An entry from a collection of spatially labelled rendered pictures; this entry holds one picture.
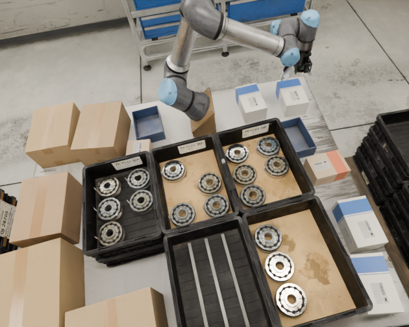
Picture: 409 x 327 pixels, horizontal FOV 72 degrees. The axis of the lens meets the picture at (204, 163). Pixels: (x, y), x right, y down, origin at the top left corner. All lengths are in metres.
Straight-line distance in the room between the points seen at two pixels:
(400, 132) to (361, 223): 0.88
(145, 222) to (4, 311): 0.56
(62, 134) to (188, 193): 0.74
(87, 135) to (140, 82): 1.61
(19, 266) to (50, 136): 0.66
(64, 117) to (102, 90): 1.47
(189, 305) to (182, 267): 0.13
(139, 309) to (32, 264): 0.46
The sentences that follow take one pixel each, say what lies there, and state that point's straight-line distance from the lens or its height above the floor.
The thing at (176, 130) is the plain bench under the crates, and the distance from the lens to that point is 1.61.
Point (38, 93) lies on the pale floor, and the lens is 3.48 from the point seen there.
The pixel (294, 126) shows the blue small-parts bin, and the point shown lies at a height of 0.70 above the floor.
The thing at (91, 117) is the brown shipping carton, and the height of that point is 0.86.
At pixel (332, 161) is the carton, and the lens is 1.43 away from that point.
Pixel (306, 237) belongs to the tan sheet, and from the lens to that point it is 1.19.
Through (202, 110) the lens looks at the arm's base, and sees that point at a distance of 1.43.
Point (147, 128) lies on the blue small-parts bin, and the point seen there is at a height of 0.70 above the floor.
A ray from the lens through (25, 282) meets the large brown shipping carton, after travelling 1.30.
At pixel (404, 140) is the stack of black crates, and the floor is 0.49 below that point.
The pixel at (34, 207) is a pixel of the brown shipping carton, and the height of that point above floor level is 0.86.
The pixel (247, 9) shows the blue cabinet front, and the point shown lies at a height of 0.44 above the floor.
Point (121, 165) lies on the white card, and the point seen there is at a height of 0.89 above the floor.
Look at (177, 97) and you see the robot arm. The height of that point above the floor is 0.99.
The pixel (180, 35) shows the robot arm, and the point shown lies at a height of 1.22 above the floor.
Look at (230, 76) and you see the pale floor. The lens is 2.93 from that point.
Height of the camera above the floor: 1.94
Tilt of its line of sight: 58 degrees down
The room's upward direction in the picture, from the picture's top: 11 degrees counter-clockwise
